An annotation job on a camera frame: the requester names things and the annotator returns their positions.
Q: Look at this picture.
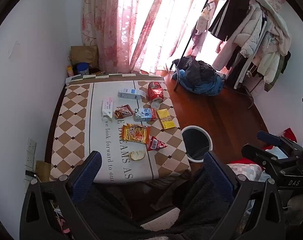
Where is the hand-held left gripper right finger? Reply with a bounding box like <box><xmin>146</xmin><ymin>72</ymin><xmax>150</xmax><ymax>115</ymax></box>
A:
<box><xmin>203</xmin><ymin>151</ymin><xmax>285</xmax><ymax>240</ymax></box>

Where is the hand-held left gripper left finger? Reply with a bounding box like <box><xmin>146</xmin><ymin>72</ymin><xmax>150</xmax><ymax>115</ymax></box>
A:
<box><xmin>20</xmin><ymin>151</ymin><xmax>102</xmax><ymax>240</ymax></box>

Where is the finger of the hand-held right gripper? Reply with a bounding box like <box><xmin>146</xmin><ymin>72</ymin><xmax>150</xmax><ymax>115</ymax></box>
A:
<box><xmin>257</xmin><ymin>130</ymin><xmax>303</xmax><ymax>153</ymax></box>
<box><xmin>241</xmin><ymin>144</ymin><xmax>298</xmax><ymax>167</ymax></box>

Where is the white round trash bin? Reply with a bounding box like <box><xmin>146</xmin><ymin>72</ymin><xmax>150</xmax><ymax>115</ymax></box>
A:
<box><xmin>181</xmin><ymin>125</ymin><xmax>213</xmax><ymax>163</ymax></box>

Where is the red snack packet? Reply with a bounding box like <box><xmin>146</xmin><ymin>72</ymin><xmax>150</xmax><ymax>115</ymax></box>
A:
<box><xmin>147</xmin><ymin>136</ymin><xmax>167</xmax><ymax>152</ymax></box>

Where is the brown snack wrapper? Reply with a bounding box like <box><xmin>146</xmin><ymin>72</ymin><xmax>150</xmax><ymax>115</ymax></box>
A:
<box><xmin>113</xmin><ymin>104</ymin><xmax>134</xmax><ymax>119</ymax></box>

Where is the yellow snack box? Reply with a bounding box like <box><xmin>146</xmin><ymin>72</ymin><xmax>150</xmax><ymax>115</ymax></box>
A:
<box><xmin>156</xmin><ymin>108</ymin><xmax>175</xmax><ymax>130</ymax></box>

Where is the blue and white milk carton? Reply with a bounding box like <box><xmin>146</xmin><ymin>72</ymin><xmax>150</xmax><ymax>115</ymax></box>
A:
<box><xmin>134</xmin><ymin>107</ymin><xmax>157</xmax><ymax>122</ymax></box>

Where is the dented red soda can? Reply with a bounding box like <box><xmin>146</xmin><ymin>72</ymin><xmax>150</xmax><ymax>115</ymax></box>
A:
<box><xmin>148</xmin><ymin>81</ymin><xmax>164</xmax><ymax>101</ymax></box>

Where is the person's right forearm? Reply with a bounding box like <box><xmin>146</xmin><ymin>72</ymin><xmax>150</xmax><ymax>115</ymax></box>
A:
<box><xmin>286</xmin><ymin>194</ymin><xmax>303</xmax><ymax>227</ymax></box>

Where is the red cloth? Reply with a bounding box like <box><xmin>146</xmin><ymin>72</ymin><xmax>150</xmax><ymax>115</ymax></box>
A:
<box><xmin>228</xmin><ymin>127</ymin><xmax>297</xmax><ymax>165</ymax></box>

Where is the pale checkered blanket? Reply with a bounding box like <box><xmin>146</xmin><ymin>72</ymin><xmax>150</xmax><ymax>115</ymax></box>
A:
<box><xmin>225</xmin><ymin>163</ymin><xmax>270</xmax><ymax>183</ymax></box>

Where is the brown cardboard piece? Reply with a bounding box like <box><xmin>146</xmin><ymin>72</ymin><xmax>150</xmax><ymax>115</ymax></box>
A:
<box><xmin>36</xmin><ymin>161</ymin><xmax>51</xmax><ymax>182</ymax></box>

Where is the clear round plastic lid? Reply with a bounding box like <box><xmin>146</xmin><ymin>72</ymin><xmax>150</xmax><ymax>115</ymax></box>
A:
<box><xmin>130</xmin><ymin>150</ymin><xmax>146</xmax><ymax>161</ymax></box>

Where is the checkered tablecloth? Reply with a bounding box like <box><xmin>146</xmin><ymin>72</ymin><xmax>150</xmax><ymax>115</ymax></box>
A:
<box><xmin>50</xmin><ymin>74</ymin><xmax>192</xmax><ymax>185</ymax></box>

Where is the orange snack bag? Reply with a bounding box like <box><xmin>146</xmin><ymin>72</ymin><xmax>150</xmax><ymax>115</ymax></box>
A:
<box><xmin>122</xmin><ymin>124</ymin><xmax>151</xmax><ymax>145</ymax></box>

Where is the white and pink packet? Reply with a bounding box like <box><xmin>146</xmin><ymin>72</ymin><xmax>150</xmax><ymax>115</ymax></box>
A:
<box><xmin>102</xmin><ymin>96</ymin><xmax>115</xmax><ymax>122</ymax></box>

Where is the blue jacket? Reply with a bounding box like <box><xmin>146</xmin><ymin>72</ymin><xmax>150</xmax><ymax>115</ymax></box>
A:
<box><xmin>172</xmin><ymin>70</ymin><xmax>225</xmax><ymax>96</ymax></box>

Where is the cream coat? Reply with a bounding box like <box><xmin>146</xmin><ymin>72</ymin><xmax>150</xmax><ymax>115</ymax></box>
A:
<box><xmin>256</xmin><ymin>30</ymin><xmax>283</xmax><ymax>83</ymax></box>

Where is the pink fluffy garment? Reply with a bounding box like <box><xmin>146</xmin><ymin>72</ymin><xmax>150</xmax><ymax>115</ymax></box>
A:
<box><xmin>213</xmin><ymin>39</ymin><xmax>238</xmax><ymax>70</ymax></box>

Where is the white and blue carton box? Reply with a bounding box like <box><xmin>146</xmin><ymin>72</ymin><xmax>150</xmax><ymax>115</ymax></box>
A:
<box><xmin>118</xmin><ymin>88</ymin><xmax>147</xmax><ymax>100</ymax></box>

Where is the black jacket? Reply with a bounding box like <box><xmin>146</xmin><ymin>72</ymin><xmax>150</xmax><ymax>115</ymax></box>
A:
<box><xmin>172</xmin><ymin>55</ymin><xmax>218</xmax><ymax>83</ymax></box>

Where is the white puffer jacket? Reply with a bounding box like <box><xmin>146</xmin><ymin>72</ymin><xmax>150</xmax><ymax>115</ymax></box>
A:
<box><xmin>231</xmin><ymin>4</ymin><xmax>267</xmax><ymax>58</ymax></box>

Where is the blue-lidded can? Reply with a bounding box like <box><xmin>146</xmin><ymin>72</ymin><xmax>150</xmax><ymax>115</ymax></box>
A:
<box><xmin>76</xmin><ymin>62</ymin><xmax>90</xmax><ymax>75</ymax></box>

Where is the brown paper bag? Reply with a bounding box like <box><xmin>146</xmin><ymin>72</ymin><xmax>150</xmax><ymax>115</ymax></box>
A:
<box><xmin>71</xmin><ymin>45</ymin><xmax>99</xmax><ymax>69</ymax></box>

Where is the black metal clothes rack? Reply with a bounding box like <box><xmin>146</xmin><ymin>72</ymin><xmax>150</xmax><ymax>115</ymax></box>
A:
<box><xmin>170</xmin><ymin>0</ymin><xmax>254</xmax><ymax>109</ymax></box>

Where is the black white-striped garment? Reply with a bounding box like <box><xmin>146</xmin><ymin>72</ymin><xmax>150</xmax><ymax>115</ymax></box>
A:
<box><xmin>208</xmin><ymin>0</ymin><xmax>253</xmax><ymax>42</ymax></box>

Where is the pink floral curtain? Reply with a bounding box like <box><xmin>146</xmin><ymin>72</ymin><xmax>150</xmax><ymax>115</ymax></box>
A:
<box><xmin>81</xmin><ymin>0</ymin><xmax>217</xmax><ymax>75</ymax></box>

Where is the white wall socket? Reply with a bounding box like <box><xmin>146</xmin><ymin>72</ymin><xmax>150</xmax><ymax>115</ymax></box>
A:
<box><xmin>27</xmin><ymin>137</ymin><xmax>37</xmax><ymax>153</ymax></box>
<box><xmin>25</xmin><ymin>152</ymin><xmax>35</xmax><ymax>167</ymax></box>

